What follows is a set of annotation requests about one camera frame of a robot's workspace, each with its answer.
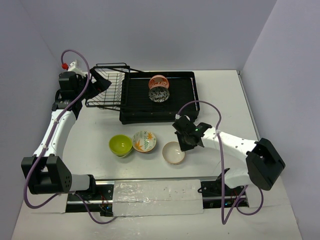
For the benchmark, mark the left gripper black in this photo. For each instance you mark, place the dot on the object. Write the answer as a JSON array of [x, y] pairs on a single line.
[[92, 81]]

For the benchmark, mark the white bowl pink rim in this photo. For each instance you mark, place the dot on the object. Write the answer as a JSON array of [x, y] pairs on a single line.
[[172, 153]]

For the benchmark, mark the green bowl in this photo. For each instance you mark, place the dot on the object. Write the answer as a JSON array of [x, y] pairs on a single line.
[[120, 145]]

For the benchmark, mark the black leaf pattern bowl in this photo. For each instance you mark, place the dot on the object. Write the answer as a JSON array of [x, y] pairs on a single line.
[[158, 94]]

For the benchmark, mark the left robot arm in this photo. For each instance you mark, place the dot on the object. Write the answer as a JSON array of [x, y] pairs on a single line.
[[45, 170]]

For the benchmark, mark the black wire plate rack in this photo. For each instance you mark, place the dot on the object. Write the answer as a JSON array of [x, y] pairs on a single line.
[[110, 98]]

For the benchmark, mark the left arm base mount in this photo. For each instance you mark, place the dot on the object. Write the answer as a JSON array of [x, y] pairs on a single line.
[[101, 201]]

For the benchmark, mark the leaf pattern white bowl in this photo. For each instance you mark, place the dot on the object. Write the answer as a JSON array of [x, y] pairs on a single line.
[[144, 141]]

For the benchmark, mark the black dish rack tray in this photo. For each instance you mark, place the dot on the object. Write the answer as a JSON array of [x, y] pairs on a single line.
[[137, 107]]

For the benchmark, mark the orange floral bowl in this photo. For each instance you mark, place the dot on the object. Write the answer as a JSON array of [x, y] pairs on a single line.
[[158, 81]]

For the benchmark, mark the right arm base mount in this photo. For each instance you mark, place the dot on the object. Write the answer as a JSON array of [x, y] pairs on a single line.
[[212, 194]]

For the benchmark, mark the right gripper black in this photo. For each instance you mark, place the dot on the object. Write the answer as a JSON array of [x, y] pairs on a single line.
[[184, 147]]

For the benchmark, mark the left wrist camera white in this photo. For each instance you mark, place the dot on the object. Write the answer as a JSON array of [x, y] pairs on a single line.
[[73, 67]]

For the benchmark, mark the white taped sheet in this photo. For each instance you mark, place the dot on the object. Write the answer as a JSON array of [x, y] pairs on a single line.
[[157, 198]]

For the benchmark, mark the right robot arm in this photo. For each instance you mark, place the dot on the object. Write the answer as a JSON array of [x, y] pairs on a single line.
[[264, 164]]

